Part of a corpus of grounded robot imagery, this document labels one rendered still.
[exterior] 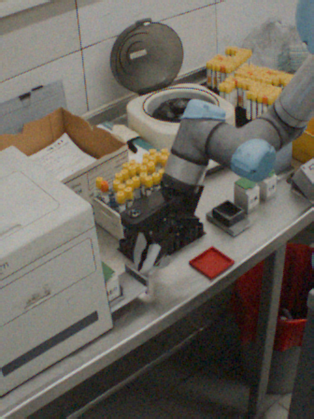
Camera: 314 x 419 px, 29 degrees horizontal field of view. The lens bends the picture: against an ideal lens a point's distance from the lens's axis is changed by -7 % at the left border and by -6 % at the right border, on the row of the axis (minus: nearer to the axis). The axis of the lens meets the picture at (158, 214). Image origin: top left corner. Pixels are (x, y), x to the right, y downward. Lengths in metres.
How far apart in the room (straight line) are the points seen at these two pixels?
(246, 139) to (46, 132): 0.68
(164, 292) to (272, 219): 0.32
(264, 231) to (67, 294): 0.52
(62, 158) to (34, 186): 0.51
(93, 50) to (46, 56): 0.16
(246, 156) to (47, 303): 0.42
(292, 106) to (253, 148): 0.11
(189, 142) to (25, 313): 0.42
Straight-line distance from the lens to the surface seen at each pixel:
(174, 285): 1.28
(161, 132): 1.54
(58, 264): 1.03
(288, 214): 1.46
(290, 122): 1.15
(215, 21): 2.02
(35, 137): 1.62
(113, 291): 1.18
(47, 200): 1.03
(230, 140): 1.10
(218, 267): 1.32
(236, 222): 1.40
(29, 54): 1.61
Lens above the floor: 1.77
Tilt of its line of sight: 38 degrees down
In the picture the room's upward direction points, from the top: 4 degrees counter-clockwise
